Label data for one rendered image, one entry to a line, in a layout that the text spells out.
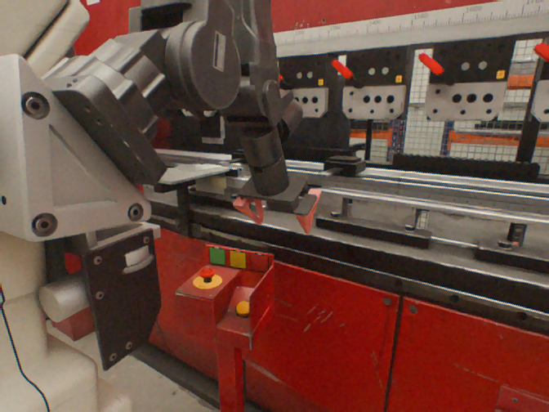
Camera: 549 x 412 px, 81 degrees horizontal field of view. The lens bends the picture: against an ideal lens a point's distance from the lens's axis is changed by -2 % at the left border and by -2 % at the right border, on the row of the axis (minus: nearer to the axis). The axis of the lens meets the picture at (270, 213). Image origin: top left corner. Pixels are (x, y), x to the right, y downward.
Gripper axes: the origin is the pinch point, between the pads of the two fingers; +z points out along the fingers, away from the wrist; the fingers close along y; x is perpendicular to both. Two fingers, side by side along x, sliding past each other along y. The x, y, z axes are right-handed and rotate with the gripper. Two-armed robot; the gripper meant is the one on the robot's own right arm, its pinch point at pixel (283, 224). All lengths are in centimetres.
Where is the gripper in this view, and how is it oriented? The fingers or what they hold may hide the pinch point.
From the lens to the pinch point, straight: 59.9
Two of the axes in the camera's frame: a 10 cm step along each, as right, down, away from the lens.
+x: -4.3, 6.7, -6.1
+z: 2.2, 7.3, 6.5
